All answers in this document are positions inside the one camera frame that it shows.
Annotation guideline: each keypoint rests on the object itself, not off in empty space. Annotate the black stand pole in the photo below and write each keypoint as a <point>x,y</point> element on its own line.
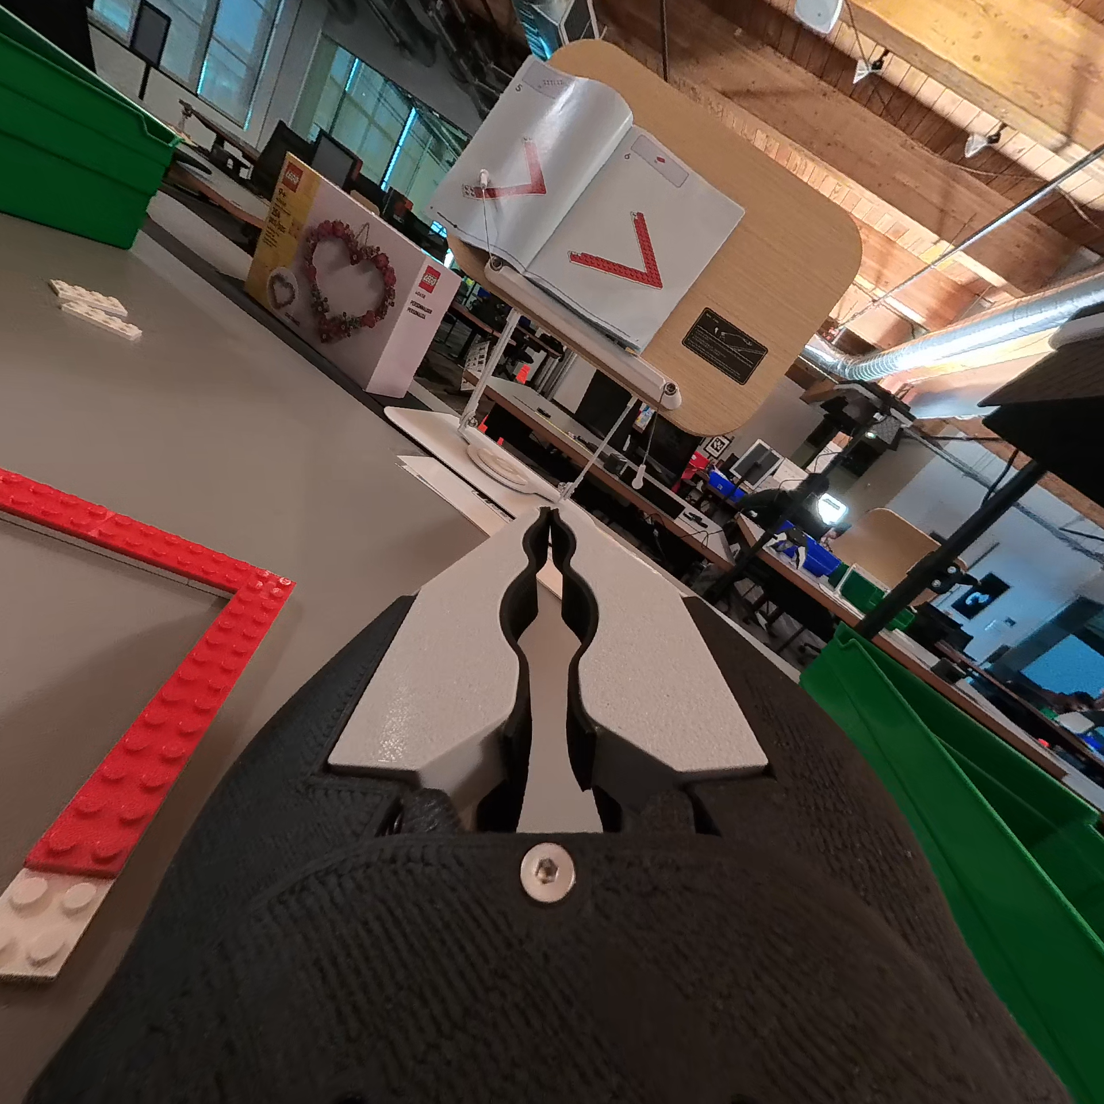
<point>948,552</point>

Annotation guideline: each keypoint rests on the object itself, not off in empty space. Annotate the tan rounded chair back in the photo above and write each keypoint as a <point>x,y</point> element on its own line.
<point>888,548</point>

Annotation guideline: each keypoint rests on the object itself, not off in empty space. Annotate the ceiling spot light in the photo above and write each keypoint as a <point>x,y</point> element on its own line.
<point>983,142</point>
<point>868,67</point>

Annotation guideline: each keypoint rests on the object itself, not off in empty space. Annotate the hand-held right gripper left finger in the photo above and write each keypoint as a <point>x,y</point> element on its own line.
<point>431,690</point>

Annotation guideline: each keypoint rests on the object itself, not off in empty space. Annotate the red lego plate assembly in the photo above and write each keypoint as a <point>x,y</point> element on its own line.
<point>172,724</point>

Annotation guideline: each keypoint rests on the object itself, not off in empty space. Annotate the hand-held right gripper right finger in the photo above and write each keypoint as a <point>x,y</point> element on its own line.
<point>672,690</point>

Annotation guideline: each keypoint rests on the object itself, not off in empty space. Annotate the black overhead light panel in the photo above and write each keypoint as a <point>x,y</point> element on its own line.
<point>1060,404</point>

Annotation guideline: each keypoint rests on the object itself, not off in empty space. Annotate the black sign board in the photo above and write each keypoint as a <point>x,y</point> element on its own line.
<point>153,30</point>

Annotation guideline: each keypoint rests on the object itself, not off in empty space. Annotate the long white lego plate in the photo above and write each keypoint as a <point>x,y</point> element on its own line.
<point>43,922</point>

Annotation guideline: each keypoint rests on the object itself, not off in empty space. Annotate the lego instruction booklet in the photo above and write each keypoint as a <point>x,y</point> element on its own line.
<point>595,198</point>

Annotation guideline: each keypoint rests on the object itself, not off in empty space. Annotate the printed paper sheet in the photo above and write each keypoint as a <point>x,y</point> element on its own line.
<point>465,499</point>

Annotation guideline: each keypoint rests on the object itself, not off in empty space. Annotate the silver ventilation duct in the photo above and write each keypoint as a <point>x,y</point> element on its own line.
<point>966,336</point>

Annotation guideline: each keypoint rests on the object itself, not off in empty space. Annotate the small white lego plate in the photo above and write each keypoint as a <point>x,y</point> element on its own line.
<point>85,295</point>
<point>103,320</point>

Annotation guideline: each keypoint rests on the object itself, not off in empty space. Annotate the lego set box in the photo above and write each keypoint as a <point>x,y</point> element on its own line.
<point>396,319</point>

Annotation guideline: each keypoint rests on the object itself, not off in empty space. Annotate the wooden book stand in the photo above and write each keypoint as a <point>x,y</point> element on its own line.
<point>793,259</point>

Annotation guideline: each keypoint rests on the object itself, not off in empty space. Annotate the green plastic bin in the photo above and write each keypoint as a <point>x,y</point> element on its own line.
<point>991,862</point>
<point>68,155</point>

